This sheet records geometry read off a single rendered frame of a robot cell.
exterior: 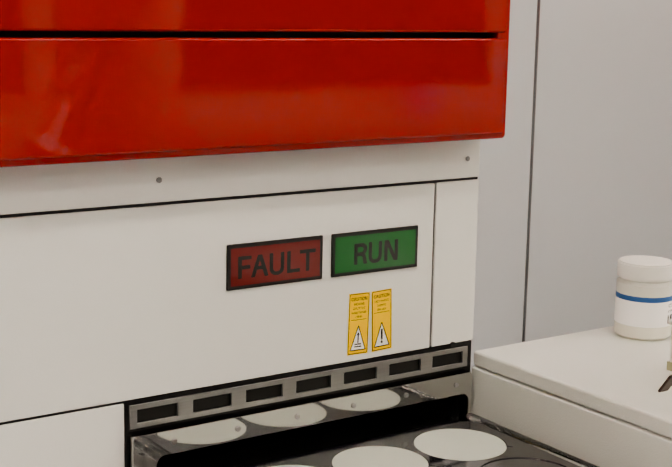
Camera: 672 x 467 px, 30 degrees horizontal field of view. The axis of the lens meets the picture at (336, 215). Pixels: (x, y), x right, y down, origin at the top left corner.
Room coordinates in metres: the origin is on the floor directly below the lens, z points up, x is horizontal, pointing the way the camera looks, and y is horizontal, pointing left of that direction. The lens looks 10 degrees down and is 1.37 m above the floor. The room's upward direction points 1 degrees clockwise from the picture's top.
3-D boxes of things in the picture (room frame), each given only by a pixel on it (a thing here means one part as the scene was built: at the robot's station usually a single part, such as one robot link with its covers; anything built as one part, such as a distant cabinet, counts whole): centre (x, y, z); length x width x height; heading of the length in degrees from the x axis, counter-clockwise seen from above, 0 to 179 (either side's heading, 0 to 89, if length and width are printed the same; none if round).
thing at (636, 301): (1.54, -0.39, 1.01); 0.07 x 0.07 x 0.10
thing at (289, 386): (1.32, 0.02, 0.96); 0.44 x 0.01 x 0.02; 125
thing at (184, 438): (1.32, 0.02, 0.89); 0.44 x 0.02 x 0.10; 125
